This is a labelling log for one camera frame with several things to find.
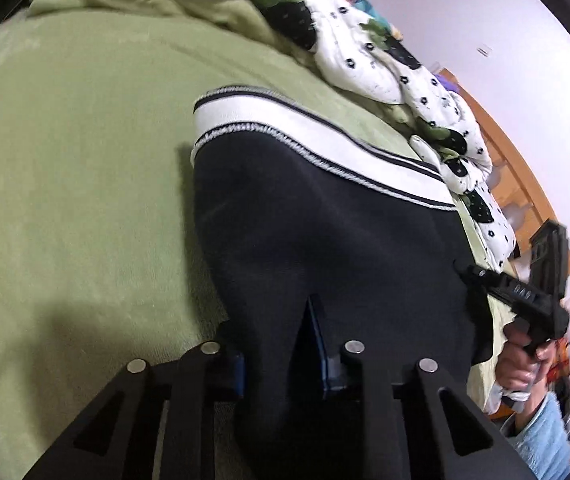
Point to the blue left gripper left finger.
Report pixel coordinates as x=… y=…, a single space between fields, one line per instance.
x=237 y=372

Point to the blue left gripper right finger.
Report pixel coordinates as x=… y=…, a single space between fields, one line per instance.
x=332 y=373

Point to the black pants with white stripe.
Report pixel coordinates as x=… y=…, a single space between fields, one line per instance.
x=289 y=205

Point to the person's right hand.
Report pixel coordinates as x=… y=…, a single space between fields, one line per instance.
x=516 y=368

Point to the green fleece bed sheet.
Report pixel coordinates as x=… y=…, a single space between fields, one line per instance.
x=114 y=343

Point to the white floral quilt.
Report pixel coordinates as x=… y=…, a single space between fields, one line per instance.
x=286 y=25

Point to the wooden bed frame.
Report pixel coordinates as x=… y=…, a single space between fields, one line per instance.
x=510 y=169

